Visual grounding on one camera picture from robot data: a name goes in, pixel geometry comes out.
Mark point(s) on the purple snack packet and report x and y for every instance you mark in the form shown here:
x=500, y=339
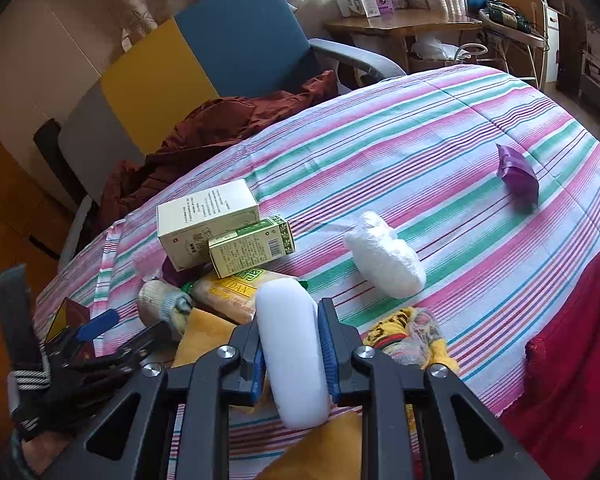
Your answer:
x=172, y=272
x=517, y=175

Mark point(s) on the brown jacket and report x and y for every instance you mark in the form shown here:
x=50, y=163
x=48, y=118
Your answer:
x=215, y=130

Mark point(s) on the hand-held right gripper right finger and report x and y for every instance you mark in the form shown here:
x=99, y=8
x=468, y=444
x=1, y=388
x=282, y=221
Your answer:
x=327, y=350

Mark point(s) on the red blanket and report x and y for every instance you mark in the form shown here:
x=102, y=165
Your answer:
x=575, y=360

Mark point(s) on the blue yellow grey armchair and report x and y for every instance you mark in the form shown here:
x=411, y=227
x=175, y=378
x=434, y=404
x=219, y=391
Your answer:
x=240, y=40

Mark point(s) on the large beige medicine box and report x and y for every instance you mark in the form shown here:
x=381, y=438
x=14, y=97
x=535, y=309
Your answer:
x=200, y=220

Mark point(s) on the white glasses case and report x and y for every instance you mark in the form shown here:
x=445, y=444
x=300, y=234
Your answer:
x=290, y=350

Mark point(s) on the beige sock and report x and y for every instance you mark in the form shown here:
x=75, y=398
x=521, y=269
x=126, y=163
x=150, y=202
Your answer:
x=152, y=302

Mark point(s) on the cracker packet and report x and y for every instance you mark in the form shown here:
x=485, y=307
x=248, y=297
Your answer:
x=225, y=297

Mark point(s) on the yellow patterned sock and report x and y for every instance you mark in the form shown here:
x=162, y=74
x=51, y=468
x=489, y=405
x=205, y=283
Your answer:
x=405, y=332

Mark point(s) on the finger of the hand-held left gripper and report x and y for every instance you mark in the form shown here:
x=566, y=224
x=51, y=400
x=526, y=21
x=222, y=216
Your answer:
x=99, y=322
x=135, y=347

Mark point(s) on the white plastic-wrapped bundle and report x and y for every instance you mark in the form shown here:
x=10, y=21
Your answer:
x=385, y=260

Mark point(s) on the white plastic bag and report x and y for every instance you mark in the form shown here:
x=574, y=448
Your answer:
x=432, y=47

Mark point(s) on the wooden table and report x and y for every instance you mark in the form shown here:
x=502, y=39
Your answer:
x=395, y=25

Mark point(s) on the striped bedsheet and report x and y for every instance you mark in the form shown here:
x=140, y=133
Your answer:
x=405, y=150

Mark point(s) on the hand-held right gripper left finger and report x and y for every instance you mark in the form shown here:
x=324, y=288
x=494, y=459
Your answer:
x=256, y=375

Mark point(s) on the small green medicine box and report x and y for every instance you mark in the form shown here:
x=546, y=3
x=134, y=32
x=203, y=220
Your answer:
x=245, y=252

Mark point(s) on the wooden cabinet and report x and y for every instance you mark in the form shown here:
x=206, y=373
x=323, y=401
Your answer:
x=552, y=35

